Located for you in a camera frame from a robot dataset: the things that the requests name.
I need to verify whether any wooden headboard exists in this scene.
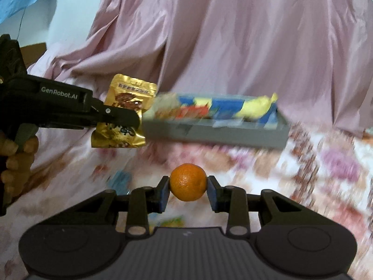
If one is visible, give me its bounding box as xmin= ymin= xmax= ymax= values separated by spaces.
xmin=20 ymin=42 xmax=47 ymax=68

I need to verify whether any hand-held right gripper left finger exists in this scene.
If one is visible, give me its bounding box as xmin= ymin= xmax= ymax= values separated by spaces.
xmin=67 ymin=176 xmax=171 ymax=238

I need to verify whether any white quilt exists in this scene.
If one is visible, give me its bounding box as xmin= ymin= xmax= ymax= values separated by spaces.
xmin=26 ymin=45 xmax=97 ymax=83

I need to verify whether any person's left hand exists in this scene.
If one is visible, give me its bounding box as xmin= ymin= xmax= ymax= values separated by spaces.
xmin=0 ymin=130 xmax=40 ymax=208

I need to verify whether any pink satin sheet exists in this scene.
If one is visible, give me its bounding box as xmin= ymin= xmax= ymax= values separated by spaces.
xmin=44 ymin=0 xmax=373 ymax=138

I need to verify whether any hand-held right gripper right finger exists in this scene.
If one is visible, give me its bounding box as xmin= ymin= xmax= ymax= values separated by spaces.
xmin=206 ymin=176 xmax=304 ymax=238

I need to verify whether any grey cardboard box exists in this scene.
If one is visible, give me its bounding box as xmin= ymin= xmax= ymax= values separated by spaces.
xmin=141 ymin=92 xmax=291 ymax=150

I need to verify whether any cream orange-striped cracker packet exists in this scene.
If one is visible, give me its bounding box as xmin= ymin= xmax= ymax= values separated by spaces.
xmin=152 ymin=93 xmax=180 ymax=119

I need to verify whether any blue and yellow paper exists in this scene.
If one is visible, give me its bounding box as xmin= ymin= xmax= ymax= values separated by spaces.
xmin=178 ymin=93 xmax=279 ymax=129

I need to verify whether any floral bedsheet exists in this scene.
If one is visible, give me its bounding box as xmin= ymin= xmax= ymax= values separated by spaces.
xmin=0 ymin=122 xmax=373 ymax=280

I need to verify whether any green and yellow candy packet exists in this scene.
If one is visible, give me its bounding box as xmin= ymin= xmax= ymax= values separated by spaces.
xmin=149 ymin=213 xmax=185 ymax=228

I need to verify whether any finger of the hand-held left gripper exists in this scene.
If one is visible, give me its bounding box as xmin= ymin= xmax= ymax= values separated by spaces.
xmin=89 ymin=98 xmax=143 ymax=129

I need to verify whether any orange mandarin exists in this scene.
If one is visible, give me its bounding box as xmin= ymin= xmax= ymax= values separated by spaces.
xmin=169 ymin=163 xmax=208 ymax=202

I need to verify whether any red snack packet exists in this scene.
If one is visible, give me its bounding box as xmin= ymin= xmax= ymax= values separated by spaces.
xmin=175 ymin=105 xmax=211 ymax=120

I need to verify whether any gold snack packet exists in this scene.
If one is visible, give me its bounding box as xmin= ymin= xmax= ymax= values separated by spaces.
xmin=91 ymin=74 xmax=158 ymax=149

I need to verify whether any light blue snack packet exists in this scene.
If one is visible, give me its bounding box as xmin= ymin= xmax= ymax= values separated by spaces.
xmin=109 ymin=171 xmax=133 ymax=195

